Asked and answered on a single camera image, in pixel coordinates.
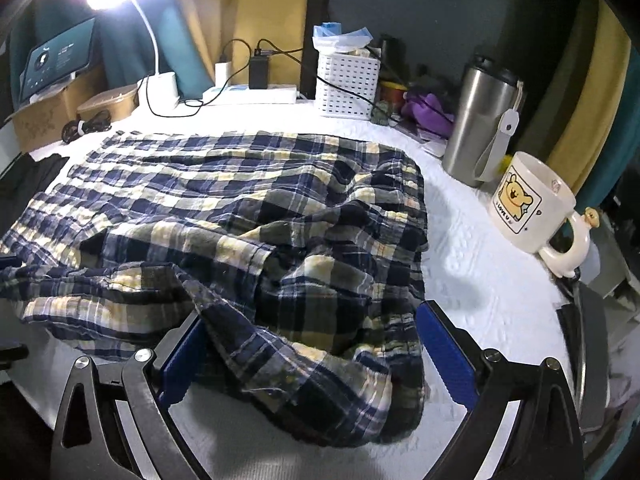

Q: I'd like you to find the black cloth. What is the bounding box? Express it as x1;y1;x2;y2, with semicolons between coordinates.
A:
0;152;71;231

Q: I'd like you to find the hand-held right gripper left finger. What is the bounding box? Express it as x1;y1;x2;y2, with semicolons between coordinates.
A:
50;305;211;480

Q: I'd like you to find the computer monitor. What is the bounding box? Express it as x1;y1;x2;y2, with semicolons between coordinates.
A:
19;17;98;103

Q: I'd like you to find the blue plastic bag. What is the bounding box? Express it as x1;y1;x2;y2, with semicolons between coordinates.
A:
312;22;373;56

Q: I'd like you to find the white power strip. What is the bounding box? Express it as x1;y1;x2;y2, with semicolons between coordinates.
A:
202;85;298;107

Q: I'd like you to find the brown lidded container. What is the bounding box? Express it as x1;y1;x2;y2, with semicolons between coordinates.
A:
76;85;141;123

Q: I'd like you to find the teal curtain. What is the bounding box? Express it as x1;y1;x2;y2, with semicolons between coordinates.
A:
560;35;640;246
10;0;216;96

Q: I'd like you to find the blue yellow plaid shirt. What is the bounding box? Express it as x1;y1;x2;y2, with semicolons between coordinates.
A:
0;130;432;448

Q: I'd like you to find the white plastic basket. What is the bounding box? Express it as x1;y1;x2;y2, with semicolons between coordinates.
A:
314;52;382;121

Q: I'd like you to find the black charger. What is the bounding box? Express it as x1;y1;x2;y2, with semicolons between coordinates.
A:
248;56;269;90

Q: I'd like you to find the black charging cable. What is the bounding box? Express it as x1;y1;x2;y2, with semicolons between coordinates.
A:
257;39;381;116

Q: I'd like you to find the black cable bundle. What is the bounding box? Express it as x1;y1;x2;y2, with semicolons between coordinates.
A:
61;110;113;143

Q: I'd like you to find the yellow curtain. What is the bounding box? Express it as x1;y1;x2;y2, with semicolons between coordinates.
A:
200;0;311;91
530;5;631;196

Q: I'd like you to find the white desk lamp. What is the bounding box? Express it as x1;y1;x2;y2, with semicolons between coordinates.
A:
86;0;182;117

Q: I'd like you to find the red container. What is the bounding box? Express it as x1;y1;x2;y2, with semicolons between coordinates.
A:
380;82;408;106

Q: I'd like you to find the steel tumbler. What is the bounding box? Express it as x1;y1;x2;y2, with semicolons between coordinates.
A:
442;54;526;188

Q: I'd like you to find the cardboard box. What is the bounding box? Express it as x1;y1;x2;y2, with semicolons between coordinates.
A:
5;65;108;153

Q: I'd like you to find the cream bear mug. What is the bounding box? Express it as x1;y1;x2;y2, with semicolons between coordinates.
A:
487;151;601;278

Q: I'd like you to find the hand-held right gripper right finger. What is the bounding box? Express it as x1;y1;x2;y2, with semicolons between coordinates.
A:
415;300;586;480

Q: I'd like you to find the purple cloth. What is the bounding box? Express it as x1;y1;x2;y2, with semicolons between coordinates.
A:
402;87;456;138

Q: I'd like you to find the dark bottle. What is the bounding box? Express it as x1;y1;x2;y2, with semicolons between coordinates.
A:
377;35;401;86

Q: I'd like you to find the white textured table cover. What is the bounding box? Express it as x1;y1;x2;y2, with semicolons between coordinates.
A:
0;97;591;480

